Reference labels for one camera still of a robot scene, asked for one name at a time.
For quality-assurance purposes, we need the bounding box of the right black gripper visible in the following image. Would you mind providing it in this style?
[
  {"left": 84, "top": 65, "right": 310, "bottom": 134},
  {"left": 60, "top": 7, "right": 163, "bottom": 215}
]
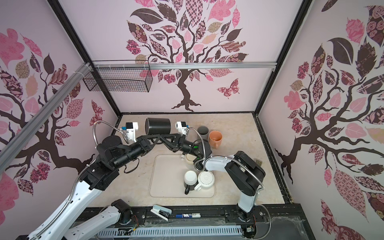
[{"left": 163, "top": 136, "right": 201, "bottom": 160}]

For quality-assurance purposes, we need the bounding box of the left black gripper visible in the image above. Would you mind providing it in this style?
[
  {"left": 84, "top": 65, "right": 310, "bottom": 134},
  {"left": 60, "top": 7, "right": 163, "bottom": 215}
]
[{"left": 112, "top": 133, "right": 161, "bottom": 170}]

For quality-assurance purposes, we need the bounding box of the grey mug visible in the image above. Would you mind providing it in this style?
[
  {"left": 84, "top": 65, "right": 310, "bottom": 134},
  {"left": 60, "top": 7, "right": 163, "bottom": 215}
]
[{"left": 198, "top": 126, "right": 209, "bottom": 142}]

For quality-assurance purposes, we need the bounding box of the black and white mug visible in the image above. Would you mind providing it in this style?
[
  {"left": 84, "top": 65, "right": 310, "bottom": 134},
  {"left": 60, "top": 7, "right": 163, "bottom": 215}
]
[{"left": 184, "top": 171, "right": 198, "bottom": 195}]

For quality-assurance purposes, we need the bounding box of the peach orange mug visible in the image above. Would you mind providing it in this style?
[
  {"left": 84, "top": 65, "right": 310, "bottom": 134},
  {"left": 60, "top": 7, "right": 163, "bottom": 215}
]
[{"left": 209, "top": 131, "right": 223, "bottom": 150}]

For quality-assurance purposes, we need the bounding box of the cream mug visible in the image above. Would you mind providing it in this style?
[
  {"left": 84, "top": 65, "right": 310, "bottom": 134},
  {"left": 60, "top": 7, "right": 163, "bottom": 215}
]
[{"left": 181, "top": 154, "right": 197, "bottom": 170}]

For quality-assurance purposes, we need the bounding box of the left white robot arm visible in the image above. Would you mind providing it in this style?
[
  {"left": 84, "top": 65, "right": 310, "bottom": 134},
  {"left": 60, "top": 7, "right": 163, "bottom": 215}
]
[{"left": 26, "top": 135, "right": 163, "bottom": 240}]

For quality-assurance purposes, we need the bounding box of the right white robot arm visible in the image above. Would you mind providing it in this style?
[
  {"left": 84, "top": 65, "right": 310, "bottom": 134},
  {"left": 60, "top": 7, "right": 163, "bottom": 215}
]
[{"left": 152, "top": 134, "right": 266, "bottom": 222}]

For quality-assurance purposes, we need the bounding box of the white ribbed mug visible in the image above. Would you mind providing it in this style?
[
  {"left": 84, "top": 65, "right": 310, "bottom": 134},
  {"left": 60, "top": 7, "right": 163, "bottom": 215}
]
[{"left": 194, "top": 171, "right": 215, "bottom": 191}]

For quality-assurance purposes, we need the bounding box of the clear plastic tray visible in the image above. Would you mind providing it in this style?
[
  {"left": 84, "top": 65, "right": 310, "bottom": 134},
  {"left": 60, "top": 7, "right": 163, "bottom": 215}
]
[{"left": 149, "top": 155, "right": 216, "bottom": 198}]

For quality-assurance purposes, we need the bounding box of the white stapler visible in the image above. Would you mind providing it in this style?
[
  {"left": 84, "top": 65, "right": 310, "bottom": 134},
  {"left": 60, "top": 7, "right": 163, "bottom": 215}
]
[{"left": 151, "top": 205, "right": 173, "bottom": 222}]

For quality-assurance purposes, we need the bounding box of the blue white marker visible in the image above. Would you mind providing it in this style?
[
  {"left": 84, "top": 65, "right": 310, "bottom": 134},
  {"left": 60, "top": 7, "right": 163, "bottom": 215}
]
[{"left": 176, "top": 213, "right": 201, "bottom": 219}]

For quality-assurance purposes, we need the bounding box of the green spice jar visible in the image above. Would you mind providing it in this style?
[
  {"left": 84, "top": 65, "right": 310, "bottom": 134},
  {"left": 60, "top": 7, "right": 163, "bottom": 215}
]
[{"left": 255, "top": 159, "right": 263, "bottom": 167}]

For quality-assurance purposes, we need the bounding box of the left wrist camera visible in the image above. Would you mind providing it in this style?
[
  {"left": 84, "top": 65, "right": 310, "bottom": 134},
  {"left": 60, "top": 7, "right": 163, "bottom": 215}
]
[{"left": 121, "top": 122, "right": 139, "bottom": 144}]

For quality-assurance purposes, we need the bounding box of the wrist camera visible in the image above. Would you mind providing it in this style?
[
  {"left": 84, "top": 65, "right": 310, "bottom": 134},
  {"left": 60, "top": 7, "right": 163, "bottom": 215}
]
[
  {"left": 176, "top": 122, "right": 189, "bottom": 135},
  {"left": 121, "top": 122, "right": 139, "bottom": 144}
]

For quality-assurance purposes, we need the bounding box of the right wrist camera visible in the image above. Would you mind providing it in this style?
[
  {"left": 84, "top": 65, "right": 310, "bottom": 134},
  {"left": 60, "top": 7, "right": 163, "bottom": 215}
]
[{"left": 176, "top": 122, "right": 189, "bottom": 135}]

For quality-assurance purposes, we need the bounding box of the black wire basket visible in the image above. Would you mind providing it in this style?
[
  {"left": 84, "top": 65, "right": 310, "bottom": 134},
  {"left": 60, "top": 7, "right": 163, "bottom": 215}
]
[{"left": 83, "top": 60, "right": 153, "bottom": 93}]

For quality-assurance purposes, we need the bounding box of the right metal conduit cable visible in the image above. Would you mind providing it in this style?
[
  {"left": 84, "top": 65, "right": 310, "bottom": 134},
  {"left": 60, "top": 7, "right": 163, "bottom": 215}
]
[{"left": 187, "top": 127, "right": 272, "bottom": 240}]

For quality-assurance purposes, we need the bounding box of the back aluminium rail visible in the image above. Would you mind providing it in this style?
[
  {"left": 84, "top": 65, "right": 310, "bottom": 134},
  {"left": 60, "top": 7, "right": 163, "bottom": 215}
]
[{"left": 94, "top": 62, "right": 277, "bottom": 70}]

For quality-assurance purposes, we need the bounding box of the aluminium rail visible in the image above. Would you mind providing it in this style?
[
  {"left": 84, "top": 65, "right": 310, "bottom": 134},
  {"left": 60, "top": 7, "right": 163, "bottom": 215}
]
[
  {"left": 1, "top": 63, "right": 92, "bottom": 173},
  {"left": 94, "top": 62, "right": 277, "bottom": 70}
]

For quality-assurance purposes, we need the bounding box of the white slotted cable duct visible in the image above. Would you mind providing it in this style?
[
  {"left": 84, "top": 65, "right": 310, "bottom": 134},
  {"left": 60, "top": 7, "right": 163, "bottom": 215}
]
[{"left": 97, "top": 226, "right": 243, "bottom": 239}]

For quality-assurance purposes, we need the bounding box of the left aluminium rail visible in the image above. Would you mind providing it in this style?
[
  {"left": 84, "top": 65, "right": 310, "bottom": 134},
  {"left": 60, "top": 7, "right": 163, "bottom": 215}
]
[{"left": 1, "top": 63, "right": 92, "bottom": 173}]

